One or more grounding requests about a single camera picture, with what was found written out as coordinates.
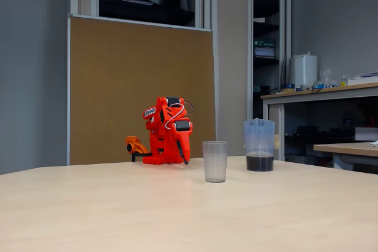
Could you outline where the translucent pitcher with cardboard handle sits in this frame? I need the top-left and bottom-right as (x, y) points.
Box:
(243, 118), (280, 172)

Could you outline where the clear plastic cup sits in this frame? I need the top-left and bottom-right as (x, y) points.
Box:
(202, 140), (229, 184)

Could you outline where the orange table clamp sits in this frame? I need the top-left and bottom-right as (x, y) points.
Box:
(125, 136), (153, 162)

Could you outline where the brown cork pin board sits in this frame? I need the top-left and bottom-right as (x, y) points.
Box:
(67, 13), (217, 166)

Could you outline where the stack of white papers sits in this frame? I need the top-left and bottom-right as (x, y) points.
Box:
(254, 47), (277, 59)

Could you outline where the tall grey cabinet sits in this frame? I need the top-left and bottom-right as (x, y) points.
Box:
(210, 0), (292, 161)

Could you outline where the white cylindrical canister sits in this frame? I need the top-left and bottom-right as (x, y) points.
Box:
(288, 51), (319, 90)

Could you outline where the grey workbench wooden top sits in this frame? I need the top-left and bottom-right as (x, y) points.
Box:
(260, 82), (378, 161)

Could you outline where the clear drinking glass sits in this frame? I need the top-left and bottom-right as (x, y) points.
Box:
(320, 68), (333, 86)

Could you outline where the small wooden top table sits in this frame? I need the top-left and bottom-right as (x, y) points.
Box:
(313, 141), (378, 174)

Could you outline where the white storage box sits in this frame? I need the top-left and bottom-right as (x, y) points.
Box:
(355, 127), (378, 142)

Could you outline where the white flat box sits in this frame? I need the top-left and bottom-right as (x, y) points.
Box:
(347, 71), (378, 87)

